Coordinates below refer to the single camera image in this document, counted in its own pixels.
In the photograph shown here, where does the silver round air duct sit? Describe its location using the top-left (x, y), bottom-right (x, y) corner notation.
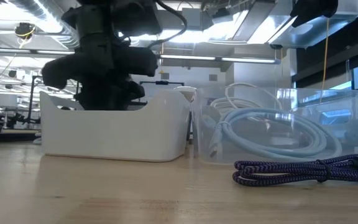
top-left (0, 0), bottom-right (80, 50)

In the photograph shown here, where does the yellow power cord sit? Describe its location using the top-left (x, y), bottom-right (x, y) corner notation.
top-left (319, 17), bottom-right (331, 105)

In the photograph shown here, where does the fluorescent ceiling light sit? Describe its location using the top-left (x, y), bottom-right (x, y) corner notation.
top-left (0, 47), bottom-right (76, 57)
top-left (158, 54), bottom-right (282, 65)

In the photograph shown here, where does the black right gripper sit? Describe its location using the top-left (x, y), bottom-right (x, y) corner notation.
top-left (290, 0), bottom-right (339, 28)

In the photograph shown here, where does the black ceiling device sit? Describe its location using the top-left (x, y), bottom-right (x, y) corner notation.
top-left (14, 22), bottom-right (37, 41)

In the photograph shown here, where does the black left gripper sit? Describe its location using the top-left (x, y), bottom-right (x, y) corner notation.
top-left (73, 42), bottom-right (160, 111)

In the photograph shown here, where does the thin left wrist cable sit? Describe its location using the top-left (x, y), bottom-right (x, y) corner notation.
top-left (147, 0), bottom-right (188, 49)

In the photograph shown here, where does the white cable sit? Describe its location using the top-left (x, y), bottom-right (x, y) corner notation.
top-left (209, 82), bottom-right (284, 116)

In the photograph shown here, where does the light blue cable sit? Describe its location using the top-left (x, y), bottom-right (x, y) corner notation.
top-left (208, 108), bottom-right (343, 159)

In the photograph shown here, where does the clear plastic bin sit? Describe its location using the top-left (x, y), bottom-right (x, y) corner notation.
top-left (192, 86), bottom-right (358, 166)

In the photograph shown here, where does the purple braided cable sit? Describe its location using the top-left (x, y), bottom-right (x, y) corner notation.
top-left (232, 154), bottom-right (358, 187)

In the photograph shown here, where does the rectangular metal duct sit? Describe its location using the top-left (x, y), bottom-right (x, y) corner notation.
top-left (247, 0), bottom-right (358, 50)

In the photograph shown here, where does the white plastic bin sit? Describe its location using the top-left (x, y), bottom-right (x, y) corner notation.
top-left (39, 90), bottom-right (193, 163)

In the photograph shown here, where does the black metal stand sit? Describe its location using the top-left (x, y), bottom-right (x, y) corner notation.
top-left (26, 74), bottom-right (83, 125)

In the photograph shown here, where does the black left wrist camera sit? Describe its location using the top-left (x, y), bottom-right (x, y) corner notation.
top-left (41, 57), bottom-right (78, 90)

